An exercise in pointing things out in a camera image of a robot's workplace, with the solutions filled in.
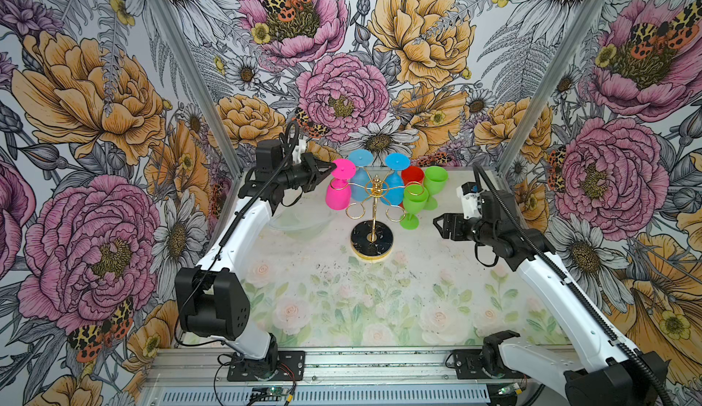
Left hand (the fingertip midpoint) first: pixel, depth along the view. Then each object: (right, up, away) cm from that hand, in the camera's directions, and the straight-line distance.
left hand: (337, 172), depth 77 cm
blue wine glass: (+7, -4, +1) cm, 8 cm away
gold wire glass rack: (+11, -23, +22) cm, 33 cm away
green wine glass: (+33, -1, +21) cm, 39 cm away
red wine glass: (+25, +1, +23) cm, 34 cm away
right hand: (+30, -16, 0) cm, 34 cm away
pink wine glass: (+1, -5, 0) cm, 5 cm away
